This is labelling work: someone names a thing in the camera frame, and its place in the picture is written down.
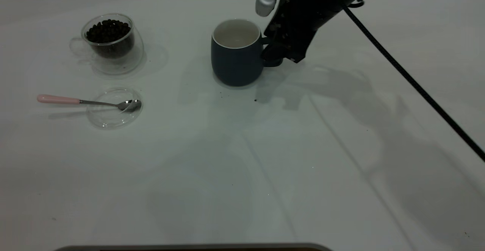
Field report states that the clear double-wall glass cup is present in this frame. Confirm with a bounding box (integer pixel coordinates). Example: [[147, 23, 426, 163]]
[[69, 14, 145, 76]]

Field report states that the dark coffee beans pile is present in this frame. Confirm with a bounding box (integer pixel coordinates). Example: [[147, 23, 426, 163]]
[[86, 19, 135, 59]]

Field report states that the clear round glass lid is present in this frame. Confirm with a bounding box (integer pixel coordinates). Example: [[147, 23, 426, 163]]
[[86, 87, 144, 130]]

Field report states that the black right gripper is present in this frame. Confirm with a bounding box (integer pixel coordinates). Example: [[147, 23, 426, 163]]
[[262, 0, 353, 64]]

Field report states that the pink handled metal spoon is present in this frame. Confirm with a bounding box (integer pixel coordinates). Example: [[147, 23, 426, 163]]
[[37, 94, 142, 112]]

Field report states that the dark blue-grey ceramic mug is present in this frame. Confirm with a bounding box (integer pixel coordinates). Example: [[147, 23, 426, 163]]
[[211, 19, 284, 87]]

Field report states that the black braided cable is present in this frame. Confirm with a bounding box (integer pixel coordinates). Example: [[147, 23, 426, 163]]
[[343, 7, 485, 162]]

